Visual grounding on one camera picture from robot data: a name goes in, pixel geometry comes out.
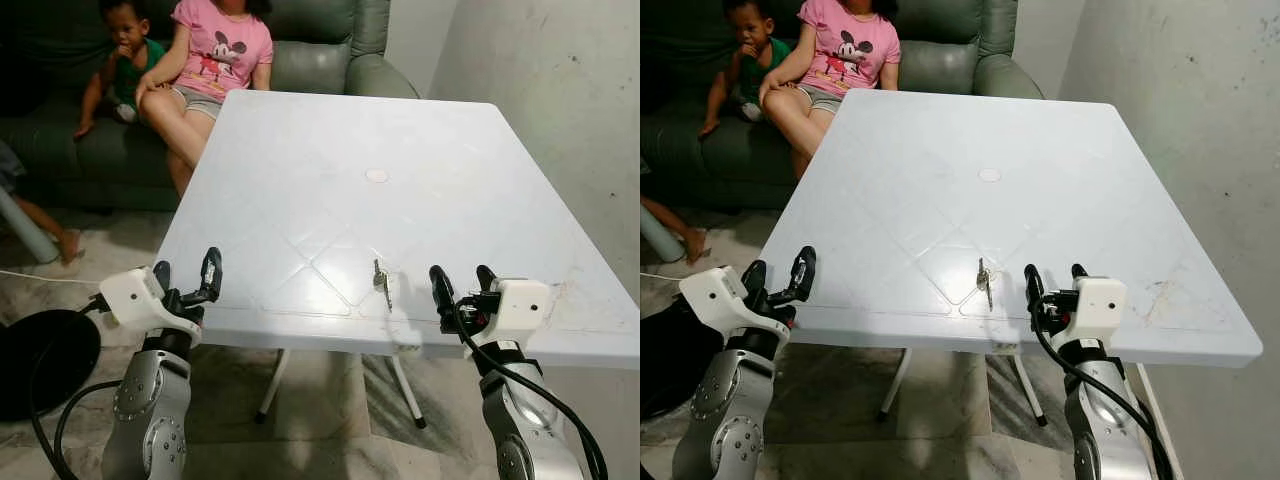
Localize white plastic table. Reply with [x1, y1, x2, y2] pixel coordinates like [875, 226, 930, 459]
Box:
[757, 88, 1265, 427]
[155, 88, 641, 430]

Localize child in teal clothes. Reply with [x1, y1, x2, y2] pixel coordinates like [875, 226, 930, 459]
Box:
[640, 193, 712, 267]
[0, 140, 84, 267]

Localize black round object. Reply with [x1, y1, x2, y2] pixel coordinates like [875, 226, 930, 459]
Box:
[640, 295, 729, 422]
[0, 308, 104, 423]

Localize person in pink shirt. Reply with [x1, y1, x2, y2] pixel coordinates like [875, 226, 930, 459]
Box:
[135, 0, 276, 197]
[758, 0, 902, 183]

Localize child in green shirt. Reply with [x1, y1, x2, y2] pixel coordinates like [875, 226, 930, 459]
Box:
[697, 0, 793, 139]
[72, 0, 167, 141]

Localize dark green sofa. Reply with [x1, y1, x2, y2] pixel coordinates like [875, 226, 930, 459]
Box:
[0, 0, 422, 214]
[640, 0, 1045, 212]

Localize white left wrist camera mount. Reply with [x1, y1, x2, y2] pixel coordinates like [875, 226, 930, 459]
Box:
[678, 266, 791, 343]
[98, 265, 202, 347]

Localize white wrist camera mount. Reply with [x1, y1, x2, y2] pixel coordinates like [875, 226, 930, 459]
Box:
[98, 265, 202, 347]
[488, 277, 555, 348]
[678, 266, 791, 343]
[1070, 276, 1129, 347]

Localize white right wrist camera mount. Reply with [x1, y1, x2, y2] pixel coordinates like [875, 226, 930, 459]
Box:
[488, 277, 555, 348]
[1070, 276, 1129, 347]

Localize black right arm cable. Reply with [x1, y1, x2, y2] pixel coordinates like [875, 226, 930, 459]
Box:
[1030, 308, 1174, 480]
[450, 298, 609, 480]

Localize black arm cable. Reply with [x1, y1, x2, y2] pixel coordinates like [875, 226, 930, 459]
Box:
[28, 293, 126, 480]
[1030, 308, 1174, 480]
[450, 298, 609, 480]

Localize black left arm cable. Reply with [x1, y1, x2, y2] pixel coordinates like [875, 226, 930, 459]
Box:
[28, 293, 126, 480]

